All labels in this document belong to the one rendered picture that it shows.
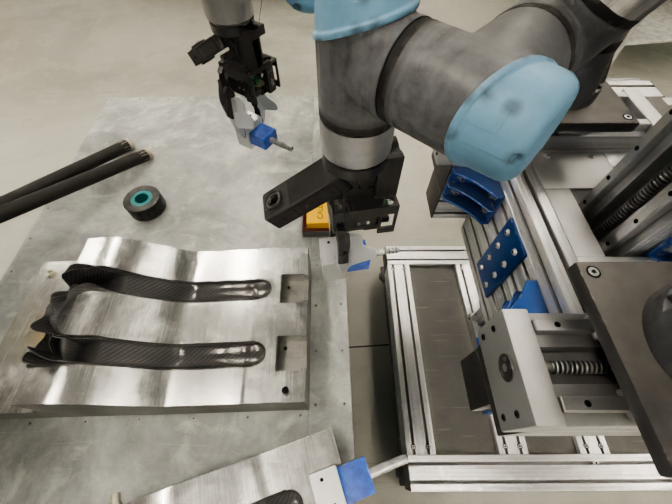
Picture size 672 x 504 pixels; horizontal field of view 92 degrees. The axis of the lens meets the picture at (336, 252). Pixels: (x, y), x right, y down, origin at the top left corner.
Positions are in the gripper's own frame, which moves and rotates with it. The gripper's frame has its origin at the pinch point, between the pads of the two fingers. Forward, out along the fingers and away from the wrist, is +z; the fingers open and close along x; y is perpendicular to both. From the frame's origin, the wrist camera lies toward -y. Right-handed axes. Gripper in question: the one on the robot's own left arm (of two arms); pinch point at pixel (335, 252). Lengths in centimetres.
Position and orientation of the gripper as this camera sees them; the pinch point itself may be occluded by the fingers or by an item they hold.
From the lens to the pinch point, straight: 51.5
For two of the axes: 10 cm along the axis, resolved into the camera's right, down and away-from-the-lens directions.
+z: 0.0, 5.4, 8.4
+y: 9.9, -1.4, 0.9
